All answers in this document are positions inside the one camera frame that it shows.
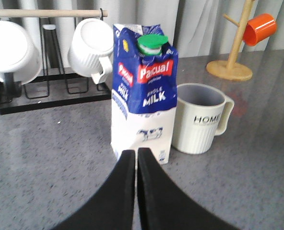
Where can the wooden mug tree stand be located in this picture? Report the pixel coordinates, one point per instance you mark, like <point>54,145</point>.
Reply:
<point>230,69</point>

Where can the black wire mug rack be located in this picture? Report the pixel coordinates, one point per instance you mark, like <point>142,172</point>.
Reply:
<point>54,86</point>

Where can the orange enamel mug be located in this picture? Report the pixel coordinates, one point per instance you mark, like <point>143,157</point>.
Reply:
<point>259,28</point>

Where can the white HOME mug on table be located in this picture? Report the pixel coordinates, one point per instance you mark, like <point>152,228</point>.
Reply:
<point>202,113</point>

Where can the white ribbed mug on rack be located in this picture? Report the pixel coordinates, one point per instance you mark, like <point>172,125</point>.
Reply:
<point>90,50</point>

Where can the Pascual whole milk carton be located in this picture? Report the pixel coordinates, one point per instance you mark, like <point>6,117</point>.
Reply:
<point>144,90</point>

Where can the white mug with dark handle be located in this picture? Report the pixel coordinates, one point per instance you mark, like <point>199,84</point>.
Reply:
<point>20,60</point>

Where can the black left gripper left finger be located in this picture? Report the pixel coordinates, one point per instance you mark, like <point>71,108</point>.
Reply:
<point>111,207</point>

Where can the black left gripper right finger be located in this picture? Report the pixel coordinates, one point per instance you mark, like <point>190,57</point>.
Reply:
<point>164,206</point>

